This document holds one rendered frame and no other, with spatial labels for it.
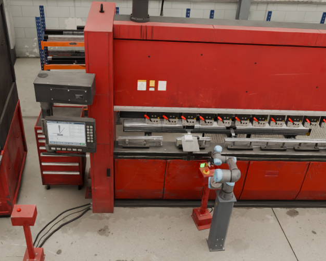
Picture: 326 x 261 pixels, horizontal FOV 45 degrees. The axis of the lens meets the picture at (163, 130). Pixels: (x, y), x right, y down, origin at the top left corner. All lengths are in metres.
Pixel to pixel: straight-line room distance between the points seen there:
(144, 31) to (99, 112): 0.92
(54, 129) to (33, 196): 1.70
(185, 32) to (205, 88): 0.66
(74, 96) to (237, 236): 2.55
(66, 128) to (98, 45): 0.81
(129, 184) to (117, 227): 0.52
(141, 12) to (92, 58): 0.63
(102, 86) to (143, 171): 1.23
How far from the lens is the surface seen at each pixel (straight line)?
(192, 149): 4.35
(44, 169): 5.08
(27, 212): 3.98
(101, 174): 4.54
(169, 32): 3.87
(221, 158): 3.99
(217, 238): 4.55
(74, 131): 3.73
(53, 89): 3.57
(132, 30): 3.86
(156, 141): 4.53
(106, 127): 4.15
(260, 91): 4.35
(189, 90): 4.18
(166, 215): 4.97
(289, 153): 4.85
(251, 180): 4.95
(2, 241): 4.88
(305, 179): 5.17
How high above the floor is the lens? 3.61
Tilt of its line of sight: 35 degrees down
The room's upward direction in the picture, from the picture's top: 5 degrees clockwise
